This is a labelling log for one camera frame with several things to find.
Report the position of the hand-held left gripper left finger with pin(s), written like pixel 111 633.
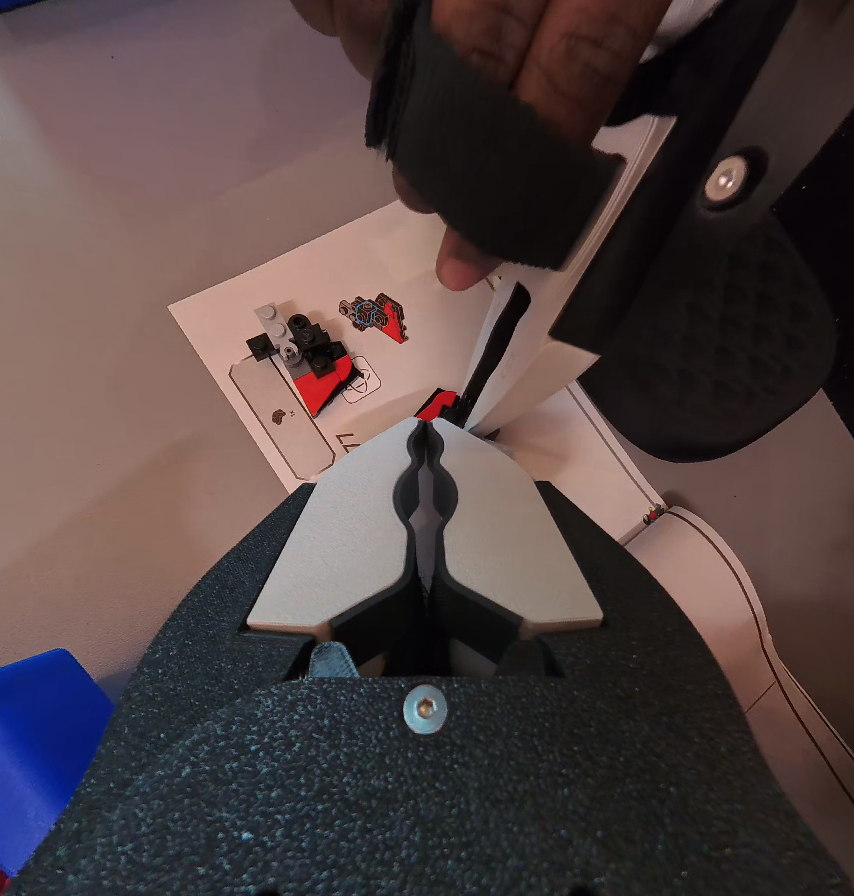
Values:
pixel 343 546

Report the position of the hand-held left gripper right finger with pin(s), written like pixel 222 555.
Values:
pixel 511 553

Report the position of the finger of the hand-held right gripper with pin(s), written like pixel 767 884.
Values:
pixel 486 329
pixel 532 378

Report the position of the red black toy brick assembly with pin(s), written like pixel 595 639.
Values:
pixel 437 402
pixel 315 385

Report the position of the person's right hand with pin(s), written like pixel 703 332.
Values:
pixel 560 56

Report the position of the white instruction booklet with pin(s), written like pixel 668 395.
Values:
pixel 574 455

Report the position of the white instruction sheet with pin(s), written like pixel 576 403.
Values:
pixel 224 329

